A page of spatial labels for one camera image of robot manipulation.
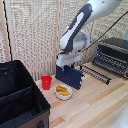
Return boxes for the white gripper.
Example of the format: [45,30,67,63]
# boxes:
[55,52,83,74]

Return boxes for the yellow food pieces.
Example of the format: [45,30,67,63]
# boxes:
[55,85,72,97]

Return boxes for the red plastic cup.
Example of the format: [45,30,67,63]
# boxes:
[40,75,53,91]

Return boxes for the white round bowl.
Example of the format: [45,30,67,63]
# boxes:
[54,84,74,101]

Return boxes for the black toaster oven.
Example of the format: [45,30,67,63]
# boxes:
[92,37,128,80]

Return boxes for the woven folding screen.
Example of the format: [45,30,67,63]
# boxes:
[0,0,128,82]

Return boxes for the black fabric storage box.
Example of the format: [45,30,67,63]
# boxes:
[0,60,52,128]

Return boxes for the black wire rack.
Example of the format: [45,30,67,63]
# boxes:
[79,63,113,85]

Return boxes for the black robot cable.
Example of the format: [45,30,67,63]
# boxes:
[79,10,128,53]

